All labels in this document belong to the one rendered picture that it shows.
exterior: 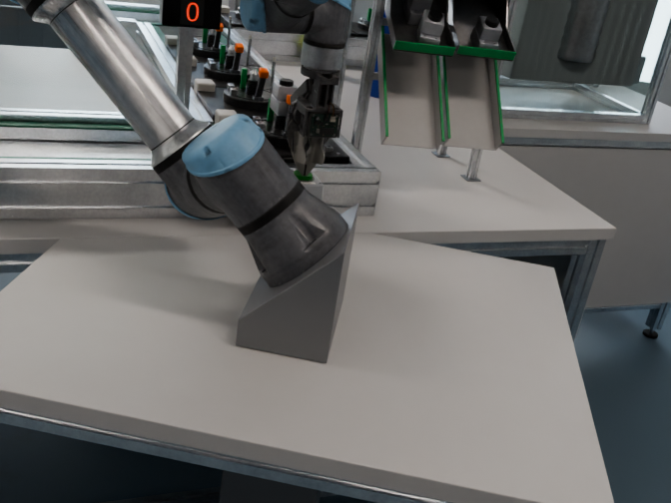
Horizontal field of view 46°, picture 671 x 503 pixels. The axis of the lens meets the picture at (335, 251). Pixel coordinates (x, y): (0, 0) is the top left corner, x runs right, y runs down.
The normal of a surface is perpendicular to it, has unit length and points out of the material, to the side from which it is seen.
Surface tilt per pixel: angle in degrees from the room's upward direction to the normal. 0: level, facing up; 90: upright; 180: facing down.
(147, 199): 90
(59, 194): 90
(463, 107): 45
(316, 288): 90
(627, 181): 90
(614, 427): 0
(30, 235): 0
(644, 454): 0
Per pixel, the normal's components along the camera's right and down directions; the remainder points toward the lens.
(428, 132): 0.22, -0.31
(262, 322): -0.13, 0.41
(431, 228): 0.15, -0.89
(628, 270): 0.33, 0.45
